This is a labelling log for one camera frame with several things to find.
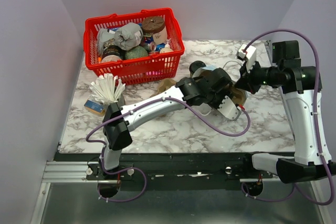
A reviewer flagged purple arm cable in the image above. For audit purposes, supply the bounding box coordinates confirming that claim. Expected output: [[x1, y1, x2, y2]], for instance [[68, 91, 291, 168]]
[[86, 97, 251, 203], [241, 29, 335, 206]]

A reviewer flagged blue napkin box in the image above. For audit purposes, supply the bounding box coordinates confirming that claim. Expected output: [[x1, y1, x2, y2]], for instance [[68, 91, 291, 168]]
[[84, 99, 106, 116]]

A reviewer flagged black plastic cup lid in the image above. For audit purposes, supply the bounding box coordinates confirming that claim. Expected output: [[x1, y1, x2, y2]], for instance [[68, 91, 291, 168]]
[[189, 60, 206, 75]]

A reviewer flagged brown cardboard cup carrier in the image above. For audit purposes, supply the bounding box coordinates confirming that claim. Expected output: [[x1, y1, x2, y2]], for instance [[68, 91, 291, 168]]
[[150, 78, 176, 98]]

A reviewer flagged small pump lotion bottle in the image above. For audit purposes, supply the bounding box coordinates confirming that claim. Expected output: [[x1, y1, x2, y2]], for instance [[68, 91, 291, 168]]
[[160, 39, 174, 54]]

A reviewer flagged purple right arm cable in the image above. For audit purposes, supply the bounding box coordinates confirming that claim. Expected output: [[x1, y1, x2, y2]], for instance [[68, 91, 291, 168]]
[[241, 29, 335, 206]]

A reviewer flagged white paper straws bundle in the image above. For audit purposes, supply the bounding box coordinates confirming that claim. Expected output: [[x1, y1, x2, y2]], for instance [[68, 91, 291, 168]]
[[89, 73, 125, 105]]

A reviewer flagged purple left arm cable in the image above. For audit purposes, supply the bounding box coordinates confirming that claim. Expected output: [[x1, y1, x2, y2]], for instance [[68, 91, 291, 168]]
[[86, 97, 251, 203]]

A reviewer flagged grey rolled cloth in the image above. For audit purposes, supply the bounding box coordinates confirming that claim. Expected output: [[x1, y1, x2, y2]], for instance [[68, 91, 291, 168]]
[[114, 23, 143, 51]]

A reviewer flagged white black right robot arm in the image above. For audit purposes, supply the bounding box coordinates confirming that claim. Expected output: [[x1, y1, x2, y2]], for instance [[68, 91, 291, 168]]
[[235, 40, 335, 184]]

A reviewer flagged dark labelled snack bag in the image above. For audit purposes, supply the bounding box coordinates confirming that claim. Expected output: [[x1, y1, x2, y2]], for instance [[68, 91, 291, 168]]
[[97, 28, 124, 63]]

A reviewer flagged brown lidded beige jar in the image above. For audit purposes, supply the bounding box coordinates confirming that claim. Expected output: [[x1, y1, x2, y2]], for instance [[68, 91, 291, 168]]
[[141, 16, 167, 45]]

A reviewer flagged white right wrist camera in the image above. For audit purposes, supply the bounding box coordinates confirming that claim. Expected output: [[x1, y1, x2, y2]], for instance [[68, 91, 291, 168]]
[[236, 44, 257, 73]]

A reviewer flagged red plastic shopping basket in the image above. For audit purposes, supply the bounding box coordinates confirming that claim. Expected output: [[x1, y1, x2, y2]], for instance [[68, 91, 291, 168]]
[[83, 7, 185, 85]]

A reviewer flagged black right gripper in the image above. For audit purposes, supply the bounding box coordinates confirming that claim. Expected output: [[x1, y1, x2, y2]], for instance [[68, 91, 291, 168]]
[[234, 58, 282, 94]]

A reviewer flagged white paper takeout bag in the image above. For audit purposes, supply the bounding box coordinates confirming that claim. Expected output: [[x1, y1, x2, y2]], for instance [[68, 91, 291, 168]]
[[193, 60, 242, 119]]

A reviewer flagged green round sponge ball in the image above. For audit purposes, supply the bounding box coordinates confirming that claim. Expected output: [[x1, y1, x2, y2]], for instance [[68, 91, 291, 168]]
[[124, 46, 148, 60]]

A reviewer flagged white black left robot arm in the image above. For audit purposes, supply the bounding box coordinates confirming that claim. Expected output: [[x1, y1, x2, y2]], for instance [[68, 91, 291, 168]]
[[98, 66, 240, 179]]

